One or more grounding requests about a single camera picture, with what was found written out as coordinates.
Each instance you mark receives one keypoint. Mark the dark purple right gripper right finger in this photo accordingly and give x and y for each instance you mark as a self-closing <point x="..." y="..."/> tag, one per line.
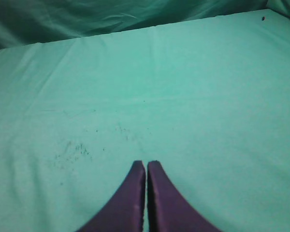
<point x="168" y="210"/>

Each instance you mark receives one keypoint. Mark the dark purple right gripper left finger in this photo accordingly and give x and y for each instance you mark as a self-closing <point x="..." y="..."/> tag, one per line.
<point x="124" y="212"/>

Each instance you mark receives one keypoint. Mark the green cloth backdrop and tablecover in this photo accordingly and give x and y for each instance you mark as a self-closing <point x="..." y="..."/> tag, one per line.
<point x="209" y="98"/>

